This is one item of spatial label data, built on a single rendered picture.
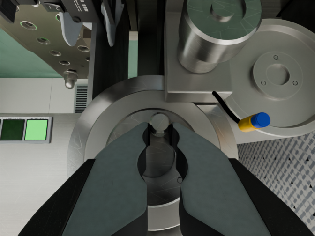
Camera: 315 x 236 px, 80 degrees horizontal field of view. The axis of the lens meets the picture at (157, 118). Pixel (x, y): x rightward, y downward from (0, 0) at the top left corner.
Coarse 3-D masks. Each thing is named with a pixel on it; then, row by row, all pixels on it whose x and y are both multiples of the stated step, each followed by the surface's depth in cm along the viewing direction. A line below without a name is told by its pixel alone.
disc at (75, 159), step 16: (128, 80) 18; (144, 80) 18; (160, 80) 18; (96, 96) 17; (112, 96) 17; (96, 112) 17; (208, 112) 17; (80, 128) 17; (224, 128) 17; (80, 144) 16; (224, 144) 17; (80, 160) 16
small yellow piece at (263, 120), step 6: (216, 96) 14; (222, 102) 13; (228, 108) 13; (228, 114) 13; (258, 114) 10; (264, 114) 10; (234, 120) 13; (240, 120) 12; (246, 120) 11; (252, 120) 11; (258, 120) 10; (264, 120) 10; (240, 126) 12; (246, 126) 11; (252, 126) 11; (258, 126) 10; (264, 126) 10
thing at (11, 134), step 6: (6, 120) 49; (12, 120) 49; (18, 120) 49; (6, 126) 48; (12, 126) 49; (18, 126) 49; (6, 132) 48; (12, 132) 48; (18, 132) 48; (6, 138) 48; (12, 138) 48; (18, 138) 48
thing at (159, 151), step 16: (144, 112) 15; (128, 128) 15; (192, 128) 15; (160, 144) 14; (160, 160) 14; (144, 176) 14; (160, 176) 14; (176, 176) 14; (160, 192) 14; (176, 192) 14
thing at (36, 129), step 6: (30, 120) 49; (36, 120) 49; (42, 120) 49; (30, 126) 49; (36, 126) 49; (42, 126) 49; (30, 132) 48; (36, 132) 48; (42, 132) 48; (30, 138) 48; (36, 138) 48; (42, 138) 48
